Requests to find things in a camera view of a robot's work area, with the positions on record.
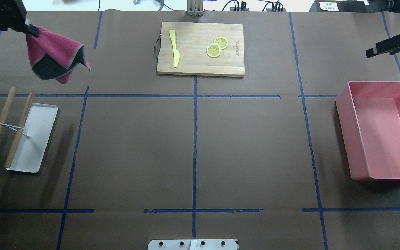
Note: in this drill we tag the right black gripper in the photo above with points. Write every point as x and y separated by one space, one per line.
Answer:
391 46

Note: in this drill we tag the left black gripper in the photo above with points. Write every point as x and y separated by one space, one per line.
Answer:
5 15

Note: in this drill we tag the pink grey cleaning cloth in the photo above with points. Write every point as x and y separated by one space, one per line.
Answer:
53 56

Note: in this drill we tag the pink plastic bin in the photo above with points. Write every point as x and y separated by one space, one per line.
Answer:
369 115

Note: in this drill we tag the white towel rack tray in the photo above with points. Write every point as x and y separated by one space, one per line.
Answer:
34 142

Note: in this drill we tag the inner wooden rack rod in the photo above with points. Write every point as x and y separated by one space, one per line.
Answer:
19 132

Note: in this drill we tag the yellow plastic knife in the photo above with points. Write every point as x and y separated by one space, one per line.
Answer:
176 53

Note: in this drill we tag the bamboo cutting board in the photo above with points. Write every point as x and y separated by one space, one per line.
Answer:
192 40

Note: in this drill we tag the lemon slice near logo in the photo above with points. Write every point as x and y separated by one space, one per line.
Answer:
222 42

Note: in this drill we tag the lemon slice near knife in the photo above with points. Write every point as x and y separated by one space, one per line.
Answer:
213 50

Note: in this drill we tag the aluminium frame post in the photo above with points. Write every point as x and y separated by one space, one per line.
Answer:
195 8

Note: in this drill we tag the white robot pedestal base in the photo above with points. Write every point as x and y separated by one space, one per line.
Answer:
193 244

